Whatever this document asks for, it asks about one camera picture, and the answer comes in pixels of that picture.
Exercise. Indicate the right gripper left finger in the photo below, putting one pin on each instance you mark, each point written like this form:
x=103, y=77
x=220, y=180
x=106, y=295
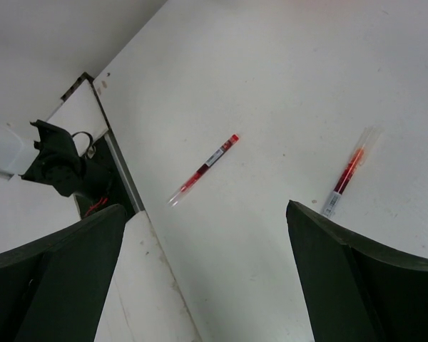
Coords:
x=54, y=288

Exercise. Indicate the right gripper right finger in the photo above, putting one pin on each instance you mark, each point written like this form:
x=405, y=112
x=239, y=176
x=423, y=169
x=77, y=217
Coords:
x=356, y=289

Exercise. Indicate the red pen with white cap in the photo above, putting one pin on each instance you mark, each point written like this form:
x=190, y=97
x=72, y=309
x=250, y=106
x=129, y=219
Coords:
x=358, y=156

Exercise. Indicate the red pen lower left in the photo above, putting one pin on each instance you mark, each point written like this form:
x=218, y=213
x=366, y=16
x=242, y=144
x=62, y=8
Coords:
x=188, y=184

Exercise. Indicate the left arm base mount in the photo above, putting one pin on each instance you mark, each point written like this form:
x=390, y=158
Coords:
x=76, y=165

